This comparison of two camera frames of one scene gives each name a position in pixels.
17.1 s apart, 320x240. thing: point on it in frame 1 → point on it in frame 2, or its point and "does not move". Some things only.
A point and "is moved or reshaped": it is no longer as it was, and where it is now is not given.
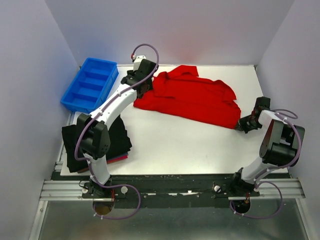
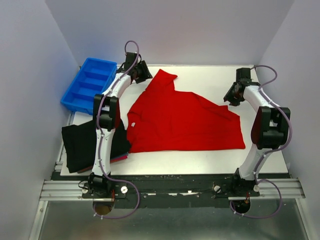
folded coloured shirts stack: x=86 y=170 does not move
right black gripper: x=249 y=122 → x=230 y=94
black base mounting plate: x=175 y=191 does not move
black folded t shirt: x=120 y=144 does not move
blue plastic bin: x=95 y=79 does not move
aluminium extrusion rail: x=269 y=190 does not move
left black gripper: x=144 y=88 → x=144 y=70
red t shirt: x=181 y=92 is moved or reshaped
